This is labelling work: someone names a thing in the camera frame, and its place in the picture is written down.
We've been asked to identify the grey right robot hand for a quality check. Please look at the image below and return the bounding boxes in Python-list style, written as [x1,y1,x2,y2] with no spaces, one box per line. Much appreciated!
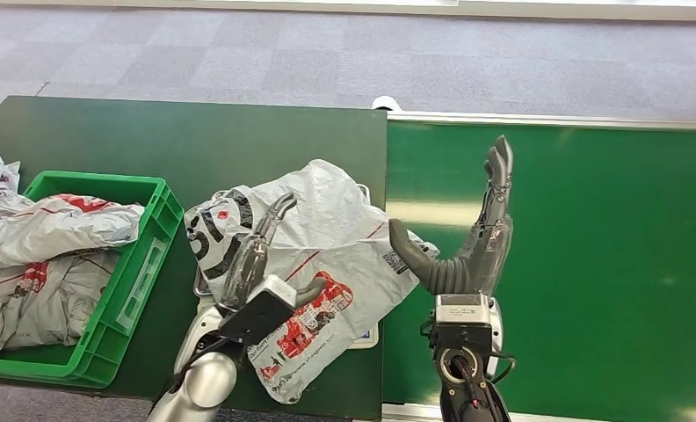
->
[388,135,515,297]

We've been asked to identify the green conveyor belt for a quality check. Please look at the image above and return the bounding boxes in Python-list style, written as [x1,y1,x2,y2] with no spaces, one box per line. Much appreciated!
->
[381,120,696,422]

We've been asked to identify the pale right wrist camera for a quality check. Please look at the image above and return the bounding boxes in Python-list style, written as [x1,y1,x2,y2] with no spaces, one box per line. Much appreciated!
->
[432,293,495,353]

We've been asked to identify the green plastic crate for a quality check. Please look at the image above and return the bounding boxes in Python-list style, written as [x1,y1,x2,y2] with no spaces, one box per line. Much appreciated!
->
[0,170,186,390]

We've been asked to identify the grey package with red print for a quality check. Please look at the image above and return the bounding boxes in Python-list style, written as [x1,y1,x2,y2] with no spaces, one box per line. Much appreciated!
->
[0,189,147,270]
[0,250,122,357]

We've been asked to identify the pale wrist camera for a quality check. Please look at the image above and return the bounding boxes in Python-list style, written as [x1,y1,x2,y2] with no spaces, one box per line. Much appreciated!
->
[218,273,301,349]
[432,293,495,353]

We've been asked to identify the silver conveyor side rail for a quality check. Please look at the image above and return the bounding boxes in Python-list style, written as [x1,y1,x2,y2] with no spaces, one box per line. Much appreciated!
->
[387,111,696,133]
[381,403,611,422]

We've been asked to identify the white conveyor roller end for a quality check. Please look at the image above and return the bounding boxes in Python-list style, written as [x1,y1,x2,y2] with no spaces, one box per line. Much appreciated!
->
[372,95,405,113]

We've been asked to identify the white printed plastic package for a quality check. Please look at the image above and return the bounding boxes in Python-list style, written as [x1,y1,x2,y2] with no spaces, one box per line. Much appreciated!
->
[183,158,441,406]

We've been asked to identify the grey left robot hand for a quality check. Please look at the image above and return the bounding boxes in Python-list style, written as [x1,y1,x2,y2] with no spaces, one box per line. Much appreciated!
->
[218,192,328,311]

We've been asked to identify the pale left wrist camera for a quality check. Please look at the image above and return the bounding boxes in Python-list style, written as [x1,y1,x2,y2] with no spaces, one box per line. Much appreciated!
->
[218,273,301,349]

